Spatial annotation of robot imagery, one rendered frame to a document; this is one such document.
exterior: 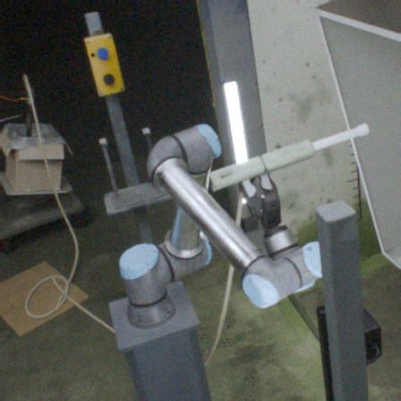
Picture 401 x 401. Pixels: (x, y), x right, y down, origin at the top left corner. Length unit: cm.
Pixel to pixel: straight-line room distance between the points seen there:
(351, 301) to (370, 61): 164
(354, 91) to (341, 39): 22
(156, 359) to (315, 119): 139
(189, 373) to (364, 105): 127
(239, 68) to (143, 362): 134
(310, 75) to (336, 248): 212
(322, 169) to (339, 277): 225
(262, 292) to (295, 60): 164
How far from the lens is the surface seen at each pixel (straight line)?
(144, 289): 233
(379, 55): 256
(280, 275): 155
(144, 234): 328
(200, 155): 191
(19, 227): 451
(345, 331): 104
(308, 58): 299
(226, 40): 283
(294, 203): 322
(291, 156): 174
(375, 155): 269
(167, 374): 250
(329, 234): 93
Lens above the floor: 211
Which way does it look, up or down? 26 degrees down
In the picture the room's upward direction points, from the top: 8 degrees counter-clockwise
